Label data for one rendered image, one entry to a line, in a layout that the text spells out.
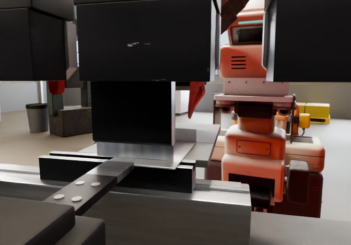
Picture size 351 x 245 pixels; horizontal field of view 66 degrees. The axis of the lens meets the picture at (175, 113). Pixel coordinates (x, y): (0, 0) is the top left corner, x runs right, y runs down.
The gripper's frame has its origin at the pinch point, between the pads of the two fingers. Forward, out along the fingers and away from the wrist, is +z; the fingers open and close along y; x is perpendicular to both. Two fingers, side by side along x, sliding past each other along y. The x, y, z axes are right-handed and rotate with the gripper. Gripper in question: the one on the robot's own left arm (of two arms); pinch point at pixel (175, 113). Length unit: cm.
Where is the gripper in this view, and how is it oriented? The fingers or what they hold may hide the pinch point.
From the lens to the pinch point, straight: 51.7
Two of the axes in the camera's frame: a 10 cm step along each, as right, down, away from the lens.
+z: -1.1, 9.3, -3.6
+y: 9.7, 0.3, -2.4
